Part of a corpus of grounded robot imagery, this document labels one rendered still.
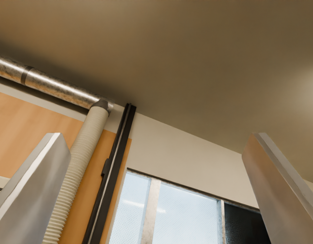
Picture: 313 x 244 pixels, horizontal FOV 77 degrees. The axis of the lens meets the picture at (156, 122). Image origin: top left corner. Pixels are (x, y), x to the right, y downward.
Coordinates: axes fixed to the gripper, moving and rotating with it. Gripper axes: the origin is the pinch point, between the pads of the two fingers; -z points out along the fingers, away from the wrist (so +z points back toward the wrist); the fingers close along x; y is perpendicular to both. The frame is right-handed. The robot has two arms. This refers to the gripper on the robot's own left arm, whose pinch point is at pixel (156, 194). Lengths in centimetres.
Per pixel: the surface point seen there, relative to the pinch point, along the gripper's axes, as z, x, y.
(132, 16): -122, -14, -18
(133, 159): -101, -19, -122
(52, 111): -118, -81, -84
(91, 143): -92, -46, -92
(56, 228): -40, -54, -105
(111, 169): -82, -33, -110
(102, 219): -52, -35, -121
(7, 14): -135, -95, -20
